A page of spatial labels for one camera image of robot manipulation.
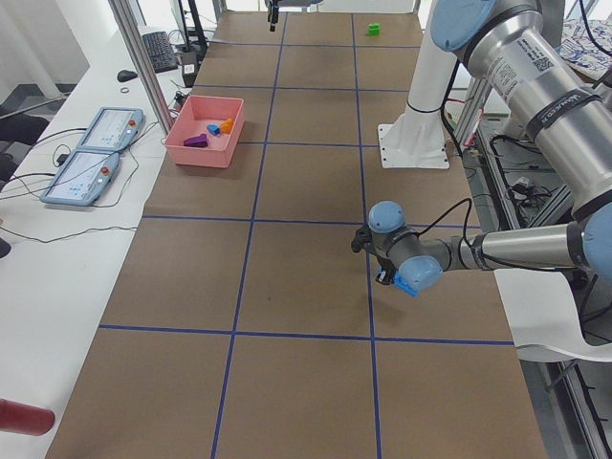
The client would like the near teach pendant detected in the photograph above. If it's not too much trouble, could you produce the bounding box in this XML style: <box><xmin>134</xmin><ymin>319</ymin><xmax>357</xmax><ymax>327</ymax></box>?
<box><xmin>40</xmin><ymin>149</ymin><xmax>120</xmax><ymax>207</ymax></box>

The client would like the aluminium frame post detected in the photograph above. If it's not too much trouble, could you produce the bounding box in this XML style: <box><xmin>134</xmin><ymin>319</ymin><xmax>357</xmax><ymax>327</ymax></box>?
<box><xmin>108</xmin><ymin>0</ymin><xmax>173</xmax><ymax>137</ymax></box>

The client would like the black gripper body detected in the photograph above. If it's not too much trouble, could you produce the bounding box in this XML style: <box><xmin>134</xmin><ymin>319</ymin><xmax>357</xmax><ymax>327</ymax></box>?
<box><xmin>350</xmin><ymin>225</ymin><xmax>397</xmax><ymax>277</ymax></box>
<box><xmin>268</xmin><ymin>0</ymin><xmax>279</xmax><ymax>17</ymax></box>

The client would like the black keyboard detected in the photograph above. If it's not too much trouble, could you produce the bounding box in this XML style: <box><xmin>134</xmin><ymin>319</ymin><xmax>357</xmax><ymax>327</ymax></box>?
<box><xmin>142</xmin><ymin>32</ymin><xmax>178</xmax><ymax>74</ymax></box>

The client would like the far teach pendant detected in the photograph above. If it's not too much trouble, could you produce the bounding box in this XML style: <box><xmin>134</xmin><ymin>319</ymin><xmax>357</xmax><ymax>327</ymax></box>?
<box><xmin>78</xmin><ymin>107</ymin><xmax>144</xmax><ymax>153</ymax></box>

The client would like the black computer mouse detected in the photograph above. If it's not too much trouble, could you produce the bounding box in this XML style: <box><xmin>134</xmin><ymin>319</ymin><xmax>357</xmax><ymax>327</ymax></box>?
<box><xmin>117</xmin><ymin>70</ymin><xmax>138</xmax><ymax>82</ymax></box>

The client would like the white camera stand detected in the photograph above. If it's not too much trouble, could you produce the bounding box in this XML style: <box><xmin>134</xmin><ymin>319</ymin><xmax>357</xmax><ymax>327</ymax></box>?
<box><xmin>378</xmin><ymin>11</ymin><xmax>458</xmax><ymax>169</ymax></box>

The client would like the small blue block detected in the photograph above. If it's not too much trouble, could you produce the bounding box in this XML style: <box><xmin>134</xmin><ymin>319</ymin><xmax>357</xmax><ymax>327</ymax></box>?
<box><xmin>207</xmin><ymin>124</ymin><xmax>221</xmax><ymax>136</ymax></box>

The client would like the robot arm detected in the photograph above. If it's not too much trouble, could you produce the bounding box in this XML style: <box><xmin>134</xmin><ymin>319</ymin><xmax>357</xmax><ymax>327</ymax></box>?
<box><xmin>264</xmin><ymin>0</ymin><xmax>321</xmax><ymax>32</ymax></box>
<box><xmin>351</xmin><ymin>1</ymin><xmax>611</xmax><ymax>362</ymax></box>

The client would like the pink plastic box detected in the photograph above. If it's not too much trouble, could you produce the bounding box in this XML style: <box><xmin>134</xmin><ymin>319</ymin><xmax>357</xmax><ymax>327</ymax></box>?
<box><xmin>164</xmin><ymin>95</ymin><xmax>245</xmax><ymax>168</ymax></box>

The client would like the long blue block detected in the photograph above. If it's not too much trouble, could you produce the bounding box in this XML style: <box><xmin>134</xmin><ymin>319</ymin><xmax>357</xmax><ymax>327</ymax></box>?
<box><xmin>389</xmin><ymin>272</ymin><xmax>419</xmax><ymax>297</ymax></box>

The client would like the teach pendant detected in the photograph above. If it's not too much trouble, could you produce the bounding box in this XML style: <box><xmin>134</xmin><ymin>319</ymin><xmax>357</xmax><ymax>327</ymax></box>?
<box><xmin>40</xmin><ymin>149</ymin><xmax>120</xmax><ymax>207</ymax></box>
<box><xmin>78</xmin><ymin>107</ymin><xmax>144</xmax><ymax>153</ymax></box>

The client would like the orange block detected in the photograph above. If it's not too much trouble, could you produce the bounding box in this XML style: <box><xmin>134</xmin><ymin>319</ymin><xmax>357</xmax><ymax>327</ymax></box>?
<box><xmin>220</xmin><ymin>119</ymin><xmax>234</xmax><ymax>134</ymax></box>

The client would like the red cylinder bottle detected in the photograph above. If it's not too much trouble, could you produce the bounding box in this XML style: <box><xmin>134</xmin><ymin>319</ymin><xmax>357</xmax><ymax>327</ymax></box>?
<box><xmin>0</xmin><ymin>399</ymin><xmax>55</xmax><ymax>436</ymax></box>

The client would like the green block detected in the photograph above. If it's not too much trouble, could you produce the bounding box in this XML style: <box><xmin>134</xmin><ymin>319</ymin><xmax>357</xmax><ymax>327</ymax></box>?
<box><xmin>367</xmin><ymin>23</ymin><xmax>381</xmax><ymax>36</ymax></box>

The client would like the purple block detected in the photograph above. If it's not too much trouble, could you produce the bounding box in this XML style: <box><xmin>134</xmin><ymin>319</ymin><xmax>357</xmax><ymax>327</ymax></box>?
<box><xmin>183</xmin><ymin>133</ymin><xmax>208</xmax><ymax>148</ymax></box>

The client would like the black labelled box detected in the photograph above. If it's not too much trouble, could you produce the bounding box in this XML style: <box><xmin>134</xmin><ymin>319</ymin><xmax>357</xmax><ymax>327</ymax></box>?
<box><xmin>180</xmin><ymin>52</ymin><xmax>199</xmax><ymax>88</ymax></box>

